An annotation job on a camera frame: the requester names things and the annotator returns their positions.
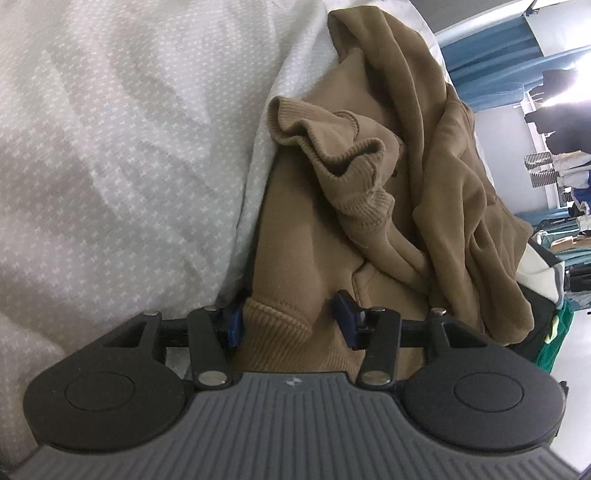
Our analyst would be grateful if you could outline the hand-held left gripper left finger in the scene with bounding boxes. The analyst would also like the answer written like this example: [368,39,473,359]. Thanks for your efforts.
[102,307,243,391]

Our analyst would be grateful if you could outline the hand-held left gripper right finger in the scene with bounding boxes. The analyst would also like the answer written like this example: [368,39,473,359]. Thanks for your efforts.
[332,290,497,388]

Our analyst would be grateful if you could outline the brown zip hoodie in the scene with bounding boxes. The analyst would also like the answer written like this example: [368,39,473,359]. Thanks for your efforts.
[233,7,536,384]

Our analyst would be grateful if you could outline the hanging black clothes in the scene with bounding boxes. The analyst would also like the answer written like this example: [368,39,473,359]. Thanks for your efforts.
[524,69,591,155]

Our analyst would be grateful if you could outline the cream garment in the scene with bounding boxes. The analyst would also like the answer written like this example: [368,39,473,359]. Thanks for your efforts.
[519,240,566,306]

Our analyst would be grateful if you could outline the green garment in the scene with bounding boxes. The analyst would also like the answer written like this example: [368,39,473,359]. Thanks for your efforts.
[536,300,575,377]

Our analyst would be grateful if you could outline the white textured bed cover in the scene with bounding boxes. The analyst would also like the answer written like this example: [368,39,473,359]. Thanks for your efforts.
[0,0,444,462]

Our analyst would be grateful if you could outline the hanging striped garment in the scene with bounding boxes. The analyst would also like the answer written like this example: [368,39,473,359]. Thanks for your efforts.
[524,151,559,188]

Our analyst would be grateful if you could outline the hanging blue white jacket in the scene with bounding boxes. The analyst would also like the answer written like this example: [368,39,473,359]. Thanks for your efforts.
[551,152,591,217]

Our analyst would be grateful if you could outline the blue curtain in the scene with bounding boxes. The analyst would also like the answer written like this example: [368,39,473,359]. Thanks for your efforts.
[438,9,548,112]

